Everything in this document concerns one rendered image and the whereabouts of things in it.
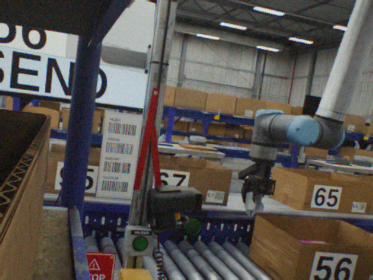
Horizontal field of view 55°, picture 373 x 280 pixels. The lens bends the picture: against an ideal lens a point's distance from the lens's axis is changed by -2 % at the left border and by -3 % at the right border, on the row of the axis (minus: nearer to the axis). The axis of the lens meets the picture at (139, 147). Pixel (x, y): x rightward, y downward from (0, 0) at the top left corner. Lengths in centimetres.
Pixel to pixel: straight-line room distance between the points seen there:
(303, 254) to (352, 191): 83
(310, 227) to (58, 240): 137
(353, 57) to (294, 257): 64
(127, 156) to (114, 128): 7
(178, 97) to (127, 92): 533
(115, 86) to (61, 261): 68
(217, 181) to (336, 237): 54
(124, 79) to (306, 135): 57
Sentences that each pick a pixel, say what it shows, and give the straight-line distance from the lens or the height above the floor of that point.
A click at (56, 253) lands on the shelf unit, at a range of 29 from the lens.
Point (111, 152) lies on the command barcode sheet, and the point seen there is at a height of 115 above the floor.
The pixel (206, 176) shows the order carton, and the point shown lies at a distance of 156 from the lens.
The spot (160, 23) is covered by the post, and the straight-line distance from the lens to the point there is 85.
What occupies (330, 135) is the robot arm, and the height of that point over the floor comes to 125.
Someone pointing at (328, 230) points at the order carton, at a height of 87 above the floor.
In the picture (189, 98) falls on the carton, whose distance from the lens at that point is 631.
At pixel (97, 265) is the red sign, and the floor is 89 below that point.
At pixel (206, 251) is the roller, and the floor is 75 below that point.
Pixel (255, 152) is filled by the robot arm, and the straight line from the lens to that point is 126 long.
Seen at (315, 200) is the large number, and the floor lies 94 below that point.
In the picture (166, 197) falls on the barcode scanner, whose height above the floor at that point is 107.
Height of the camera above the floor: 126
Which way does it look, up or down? 6 degrees down
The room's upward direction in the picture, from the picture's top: 7 degrees clockwise
